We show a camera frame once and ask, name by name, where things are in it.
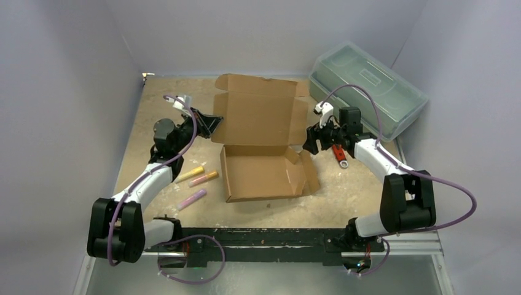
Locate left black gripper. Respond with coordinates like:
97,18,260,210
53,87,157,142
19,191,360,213
173,107,222,154

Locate yellow highlighter marker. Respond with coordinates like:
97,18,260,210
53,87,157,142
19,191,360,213
175,166,205,183

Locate orange pink highlighter marker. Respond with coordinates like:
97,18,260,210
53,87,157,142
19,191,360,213
189,170,219,187

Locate brown cardboard box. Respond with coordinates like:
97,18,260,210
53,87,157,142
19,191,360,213
211,73,321,203

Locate purple highlighter marker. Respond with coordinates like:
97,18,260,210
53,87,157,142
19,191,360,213
176,189,207,211

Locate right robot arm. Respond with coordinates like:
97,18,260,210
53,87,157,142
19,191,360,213
303,103,436,250

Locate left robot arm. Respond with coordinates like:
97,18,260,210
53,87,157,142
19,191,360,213
87,108,224,266

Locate translucent green plastic toolbox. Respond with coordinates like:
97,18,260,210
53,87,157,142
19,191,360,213
308,42,428,142

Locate red handled adjustable wrench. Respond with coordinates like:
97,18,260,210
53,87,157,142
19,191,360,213
332,145,348,169

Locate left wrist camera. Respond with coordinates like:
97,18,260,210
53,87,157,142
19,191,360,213
169,95,192,112

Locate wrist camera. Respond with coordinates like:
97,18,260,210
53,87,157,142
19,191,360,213
169,95,192,112
313,102,334,128

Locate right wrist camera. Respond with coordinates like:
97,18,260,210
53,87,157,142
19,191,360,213
313,102,334,128

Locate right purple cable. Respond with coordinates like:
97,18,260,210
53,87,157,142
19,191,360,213
319,84,478,236

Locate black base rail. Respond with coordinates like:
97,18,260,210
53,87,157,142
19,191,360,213
145,227,385,267

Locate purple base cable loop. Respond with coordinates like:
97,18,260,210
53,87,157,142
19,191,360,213
156,234,227,286

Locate aluminium frame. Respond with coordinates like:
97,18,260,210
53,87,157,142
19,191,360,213
74,232,453,294

